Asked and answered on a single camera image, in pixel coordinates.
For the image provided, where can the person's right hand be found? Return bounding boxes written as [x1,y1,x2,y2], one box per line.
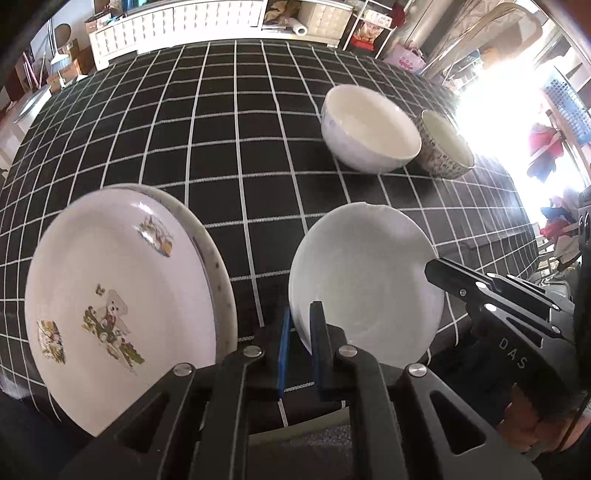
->
[503,394,588,463]

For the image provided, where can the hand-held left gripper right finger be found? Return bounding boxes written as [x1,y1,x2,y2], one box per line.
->
[309,301,543,480]

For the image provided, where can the green patterned bowl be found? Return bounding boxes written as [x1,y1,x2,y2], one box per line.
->
[416,110,475,180]

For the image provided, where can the plain white bowl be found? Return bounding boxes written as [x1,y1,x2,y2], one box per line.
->
[322,84,422,174]

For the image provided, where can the cardboard box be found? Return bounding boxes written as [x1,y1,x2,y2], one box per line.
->
[69,44,93,77]

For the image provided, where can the white bowl with red mark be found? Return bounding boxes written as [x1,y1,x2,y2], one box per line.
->
[288,202,445,370]

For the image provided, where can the white dustpan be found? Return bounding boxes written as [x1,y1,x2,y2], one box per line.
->
[48,53,77,86]

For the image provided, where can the pink bag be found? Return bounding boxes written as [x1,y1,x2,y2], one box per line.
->
[383,41,426,75]

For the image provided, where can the leaning wooden-framed panel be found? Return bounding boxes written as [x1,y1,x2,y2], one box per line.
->
[422,2,543,84]

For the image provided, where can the blue plastic basket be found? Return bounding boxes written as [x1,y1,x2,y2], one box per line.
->
[542,78,591,144]

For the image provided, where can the beige tufted storage box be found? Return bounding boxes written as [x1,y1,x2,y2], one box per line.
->
[295,0,354,38]

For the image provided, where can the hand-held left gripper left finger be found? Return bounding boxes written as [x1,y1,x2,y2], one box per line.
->
[60,307,291,480]

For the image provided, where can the silver standing air conditioner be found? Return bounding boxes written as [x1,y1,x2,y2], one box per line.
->
[397,0,458,51]

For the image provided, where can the white plate with bear print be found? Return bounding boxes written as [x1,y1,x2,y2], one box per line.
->
[25,187,218,437]

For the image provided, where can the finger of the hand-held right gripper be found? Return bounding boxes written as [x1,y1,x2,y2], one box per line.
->
[425,257,575,344]
[487,272,562,311]

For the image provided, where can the black checked tablecloth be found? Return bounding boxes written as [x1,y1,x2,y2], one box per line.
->
[0,39,541,425]

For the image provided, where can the white television cabinet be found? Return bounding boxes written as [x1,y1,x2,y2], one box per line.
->
[89,0,269,71]

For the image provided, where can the white plate with pink flowers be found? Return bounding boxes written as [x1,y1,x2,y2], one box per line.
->
[117,182,238,365]

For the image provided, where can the white shelf rack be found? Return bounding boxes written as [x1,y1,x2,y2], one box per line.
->
[344,0,407,58]

